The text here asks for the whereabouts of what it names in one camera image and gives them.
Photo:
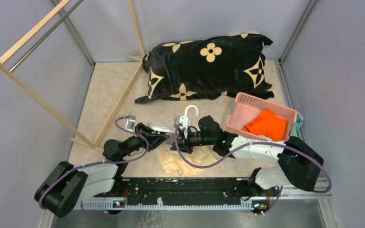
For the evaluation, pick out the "orange underwear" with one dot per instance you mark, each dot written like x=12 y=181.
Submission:
x=267 y=124

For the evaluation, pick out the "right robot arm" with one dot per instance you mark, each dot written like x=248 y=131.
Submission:
x=292 y=161

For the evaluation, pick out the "metal rack rod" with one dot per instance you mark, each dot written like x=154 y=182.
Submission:
x=45 y=35

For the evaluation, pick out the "black floral pillow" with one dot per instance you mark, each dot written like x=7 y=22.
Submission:
x=207 y=69

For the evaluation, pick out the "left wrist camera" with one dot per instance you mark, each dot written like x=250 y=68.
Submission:
x=130 y=122

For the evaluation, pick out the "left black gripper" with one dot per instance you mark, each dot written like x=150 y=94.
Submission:
x=155 y=138

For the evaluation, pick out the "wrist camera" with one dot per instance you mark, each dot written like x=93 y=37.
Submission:
x=182 y=123
x=130 y=122

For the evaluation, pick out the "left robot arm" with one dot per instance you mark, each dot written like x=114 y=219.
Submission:
x=85 y=176

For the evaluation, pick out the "white clip hanger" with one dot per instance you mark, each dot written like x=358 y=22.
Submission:
x=171 y=128

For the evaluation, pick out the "pink plastic basket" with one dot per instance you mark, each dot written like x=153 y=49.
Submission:
x=247 y=107

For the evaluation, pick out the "wooden drying rack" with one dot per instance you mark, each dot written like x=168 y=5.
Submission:
x=57 y=70

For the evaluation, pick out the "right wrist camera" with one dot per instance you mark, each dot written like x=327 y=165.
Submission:
x=182 y=123

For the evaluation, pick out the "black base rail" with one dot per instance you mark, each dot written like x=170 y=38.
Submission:
x=168 y=194

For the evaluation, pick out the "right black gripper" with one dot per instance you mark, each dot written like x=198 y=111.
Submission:
x=184 y=144

